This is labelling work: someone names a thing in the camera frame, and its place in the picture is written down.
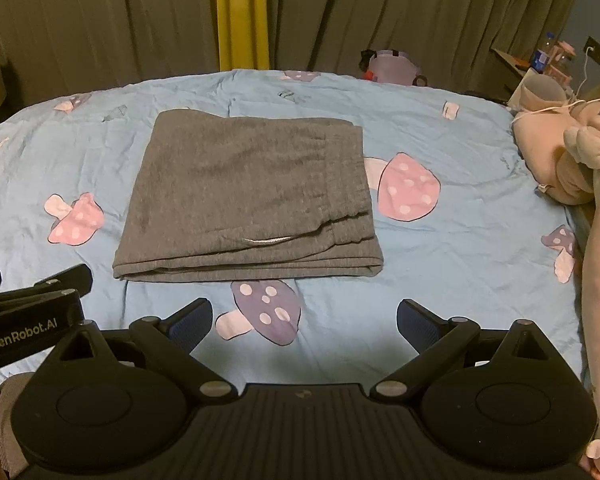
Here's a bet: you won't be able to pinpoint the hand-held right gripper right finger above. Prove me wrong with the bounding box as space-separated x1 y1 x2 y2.
371 298 557 397

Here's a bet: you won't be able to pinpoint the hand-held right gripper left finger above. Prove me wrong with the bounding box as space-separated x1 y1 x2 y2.
55 297 233 397

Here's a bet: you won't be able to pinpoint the grey pants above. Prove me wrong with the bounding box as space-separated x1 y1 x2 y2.
112 108 385 284

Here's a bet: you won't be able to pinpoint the person's left forearm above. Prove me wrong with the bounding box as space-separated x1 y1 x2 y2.
0 372 37 480

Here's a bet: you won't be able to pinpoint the blue mushroom print blanket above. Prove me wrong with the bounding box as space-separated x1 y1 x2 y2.
0 67 593 406

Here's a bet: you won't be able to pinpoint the pink plush pillow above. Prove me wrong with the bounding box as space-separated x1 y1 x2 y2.
511 104 597 206

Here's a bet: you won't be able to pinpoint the purple bag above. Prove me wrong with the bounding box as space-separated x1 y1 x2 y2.
360 49 429 87

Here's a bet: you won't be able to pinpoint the grey curtain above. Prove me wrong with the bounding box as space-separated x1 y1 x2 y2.
267 0 588 97
0 0 222 108

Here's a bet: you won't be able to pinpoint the grey and pink plush toy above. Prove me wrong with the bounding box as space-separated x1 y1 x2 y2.
564 102 600 168

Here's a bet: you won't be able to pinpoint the grey plush head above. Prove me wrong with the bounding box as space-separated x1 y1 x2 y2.
521 74 570 112

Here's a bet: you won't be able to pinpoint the wooden nightstand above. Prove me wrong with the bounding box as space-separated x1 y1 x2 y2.
491 47 538 103

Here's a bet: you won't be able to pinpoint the clear plastic bottle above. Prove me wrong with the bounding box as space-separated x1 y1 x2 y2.
532 34 557 72

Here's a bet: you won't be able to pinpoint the pink container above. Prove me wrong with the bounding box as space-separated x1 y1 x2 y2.
554 41 577 81

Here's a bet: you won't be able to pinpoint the yellow curtain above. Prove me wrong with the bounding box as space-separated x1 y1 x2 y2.
211 0 272 72

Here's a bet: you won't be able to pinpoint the white cable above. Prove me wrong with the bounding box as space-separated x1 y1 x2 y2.
512 47 600 193

